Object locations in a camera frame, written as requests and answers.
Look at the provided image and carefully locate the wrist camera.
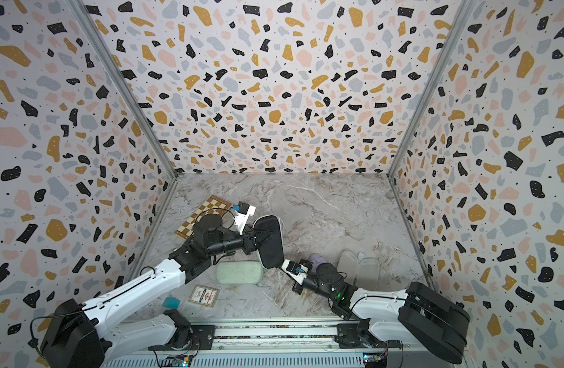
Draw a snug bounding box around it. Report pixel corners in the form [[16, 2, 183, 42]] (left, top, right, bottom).
[[281, 259, 310, 285], [233, 202, 256, 235]]

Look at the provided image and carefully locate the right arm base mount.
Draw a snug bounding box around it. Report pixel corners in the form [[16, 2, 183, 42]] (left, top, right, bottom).
[[334, 320, 402, 349]]

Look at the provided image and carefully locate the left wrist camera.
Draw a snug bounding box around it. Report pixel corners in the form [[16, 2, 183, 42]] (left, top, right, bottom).
[[233, 202, 256, 235]]

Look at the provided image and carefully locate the wooden chessboard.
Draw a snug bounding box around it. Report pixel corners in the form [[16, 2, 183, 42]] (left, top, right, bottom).
[[175, 195, 233, 240]]

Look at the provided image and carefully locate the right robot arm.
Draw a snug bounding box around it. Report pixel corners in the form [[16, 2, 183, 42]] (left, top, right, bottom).
[[280, 260, 471, 364]]

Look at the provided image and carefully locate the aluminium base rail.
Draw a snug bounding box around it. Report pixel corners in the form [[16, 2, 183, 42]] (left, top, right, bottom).
[[86, 316, 469, 368]]

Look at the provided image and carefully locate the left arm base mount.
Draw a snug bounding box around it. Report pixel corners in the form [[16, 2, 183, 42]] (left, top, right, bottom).
[[147, 324, 216, 354]]

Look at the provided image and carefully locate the small teal block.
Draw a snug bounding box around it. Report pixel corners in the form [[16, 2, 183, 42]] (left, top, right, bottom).
[[162, 297, 181, 309]]

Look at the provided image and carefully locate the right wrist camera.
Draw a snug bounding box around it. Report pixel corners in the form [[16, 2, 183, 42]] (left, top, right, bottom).
[[281, 259, 310, 285]]

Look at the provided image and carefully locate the mint green zippered sleeve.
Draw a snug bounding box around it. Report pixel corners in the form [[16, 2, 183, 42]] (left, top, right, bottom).
[[215, 261, 264, 285]]

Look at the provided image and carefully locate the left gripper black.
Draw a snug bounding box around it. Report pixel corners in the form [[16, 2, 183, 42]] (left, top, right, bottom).
[[205, 223, 274, 259]]

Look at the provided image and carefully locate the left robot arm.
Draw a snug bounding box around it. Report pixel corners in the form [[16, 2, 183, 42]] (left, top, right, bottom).
[[35, 214, 284, 367]]

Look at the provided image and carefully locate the lilac folded umbrella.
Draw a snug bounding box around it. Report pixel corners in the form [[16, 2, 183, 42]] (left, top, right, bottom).
[[310, 254, 328, 272]]

